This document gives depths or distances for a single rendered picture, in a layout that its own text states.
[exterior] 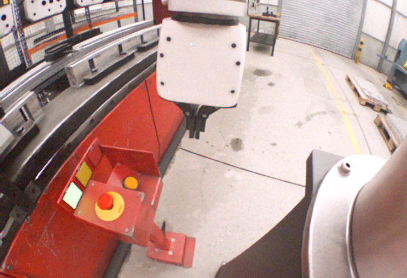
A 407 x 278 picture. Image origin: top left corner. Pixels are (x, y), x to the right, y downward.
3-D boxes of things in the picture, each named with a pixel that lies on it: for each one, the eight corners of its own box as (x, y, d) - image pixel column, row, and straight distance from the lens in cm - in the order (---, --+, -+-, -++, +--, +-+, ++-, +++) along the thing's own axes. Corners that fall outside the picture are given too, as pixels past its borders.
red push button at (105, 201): (115, 217, 40) (108, 210, 37) (100, 212, 42) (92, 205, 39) (120, 201, 41) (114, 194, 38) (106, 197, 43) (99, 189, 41)
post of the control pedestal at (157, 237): (168, 250, 102) (135, 218, 51) (158, 248, 103) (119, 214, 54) (170, 241, 103) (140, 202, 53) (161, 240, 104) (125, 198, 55)
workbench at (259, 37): (274, 57, 425) (283, -6, 412) (243, 51, 431) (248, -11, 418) (277, 43, 600) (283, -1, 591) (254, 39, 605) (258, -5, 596)
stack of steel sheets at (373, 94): (388, 107, 391) (389, 105, 389) (364, 96, 357) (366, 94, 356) (371, 85, 471) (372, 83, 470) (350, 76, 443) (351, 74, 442)
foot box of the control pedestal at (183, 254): (192, 268, 112) (190, 266, 100) (150, 260, 116) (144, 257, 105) (196, 237, 115) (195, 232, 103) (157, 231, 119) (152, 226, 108)
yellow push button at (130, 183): (133, 194, 50) (135, 191, 48) (121, 188, 50) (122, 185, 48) (137, 182, 52) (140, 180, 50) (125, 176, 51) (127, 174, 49)
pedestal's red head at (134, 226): (147, 248, 48) (118, 227, 32) (95, 231, 55) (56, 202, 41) (163, 184, 54) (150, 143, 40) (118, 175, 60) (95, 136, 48)
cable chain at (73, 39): (49, 54, 111) (48, 48, 110) (45, 56, 116) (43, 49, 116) (100, 32, 136) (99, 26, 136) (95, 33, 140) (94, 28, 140)
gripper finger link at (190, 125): (171, 100, 23) (172, 137, 27) (195, 103, 23) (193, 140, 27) (177, 88, 26) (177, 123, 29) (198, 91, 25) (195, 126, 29)
